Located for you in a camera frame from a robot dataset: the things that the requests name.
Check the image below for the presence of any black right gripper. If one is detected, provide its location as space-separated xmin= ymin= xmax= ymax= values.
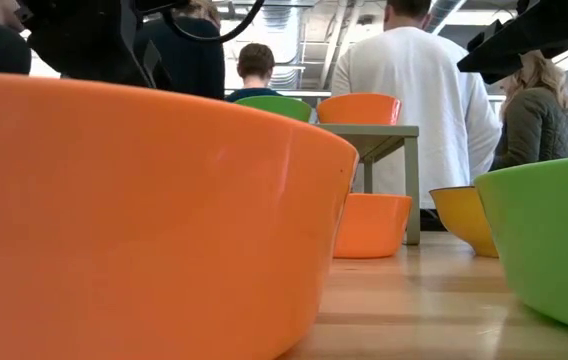
xmin=456 ymin=0 xmax=568 ymax=85

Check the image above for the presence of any orange mini bowl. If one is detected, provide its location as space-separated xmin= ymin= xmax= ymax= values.
xmin=316 ymin=92 xmax=403 ymax=126
xmin=333 ymin=193 xmax=414 ymax=260
xmin=0 ymin=72 xmax=360 ymax=360

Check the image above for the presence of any yellow patterned mini bowl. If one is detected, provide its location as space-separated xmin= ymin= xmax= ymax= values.
xmin=428 ymin=185 xmax=499 ymax=259

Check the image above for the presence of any green mini bowl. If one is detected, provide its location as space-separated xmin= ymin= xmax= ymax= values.
xmin=473 ymin=153 xmax=568 ymax=339
xmin=233 ymin=94 xmax=314 ymax=124

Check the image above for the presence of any grey-green perforated metal rack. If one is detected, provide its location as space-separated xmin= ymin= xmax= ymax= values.
xmin=313 ymin=123 xmax=421 ymax=246

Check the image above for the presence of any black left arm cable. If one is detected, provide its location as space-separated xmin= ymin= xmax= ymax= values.
xmin=161 ymin=0 xmax=268 ymax=44

